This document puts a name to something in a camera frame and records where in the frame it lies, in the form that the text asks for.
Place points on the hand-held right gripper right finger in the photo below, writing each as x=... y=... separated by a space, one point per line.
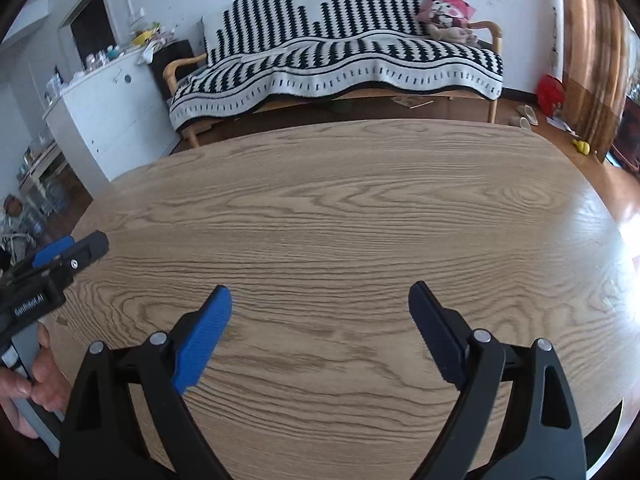
x=435 y=332

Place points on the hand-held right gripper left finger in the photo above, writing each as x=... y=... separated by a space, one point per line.
x=202 y=340

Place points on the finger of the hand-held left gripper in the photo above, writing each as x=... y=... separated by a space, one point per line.
x=52 y=252
x=90 y=250

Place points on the person's left hand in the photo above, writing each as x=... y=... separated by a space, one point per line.
x=52 y=380

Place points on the large clear water bottle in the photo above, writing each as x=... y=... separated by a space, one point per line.
x=55 y=197

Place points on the white low shelf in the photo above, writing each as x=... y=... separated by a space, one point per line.
x=45 y=160

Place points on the white cabinet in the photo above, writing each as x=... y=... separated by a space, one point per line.
x=115 y=115

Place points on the pile of small bottles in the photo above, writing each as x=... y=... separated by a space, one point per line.
x=100 y=57

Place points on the white cloth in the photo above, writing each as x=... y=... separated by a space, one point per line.
x=150 y=52

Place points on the yellow green box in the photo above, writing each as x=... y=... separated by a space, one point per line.
x=142 y=37

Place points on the black cabinet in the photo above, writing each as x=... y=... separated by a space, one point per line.
x=175 y=47

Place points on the flat cardboard piece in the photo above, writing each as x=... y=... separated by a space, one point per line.
x=412 y=102

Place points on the yellow toy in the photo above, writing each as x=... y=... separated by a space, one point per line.
x=582 y=146

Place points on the white paper sheet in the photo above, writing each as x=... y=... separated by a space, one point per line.
x=561 y=124

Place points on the red bag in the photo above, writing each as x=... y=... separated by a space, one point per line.
x=550 y=92

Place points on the dark red plant pot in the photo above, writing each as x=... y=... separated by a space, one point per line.
x=627 y=145

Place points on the brown plush toy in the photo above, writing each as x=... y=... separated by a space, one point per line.
x=457 y=35

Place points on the brown patterned curtain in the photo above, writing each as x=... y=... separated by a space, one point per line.
x=595 y=60

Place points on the pink cartoon cushion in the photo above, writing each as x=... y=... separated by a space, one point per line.
x=447 y=5

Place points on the wooden frame sofa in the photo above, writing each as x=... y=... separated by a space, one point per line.
x=172 y=67

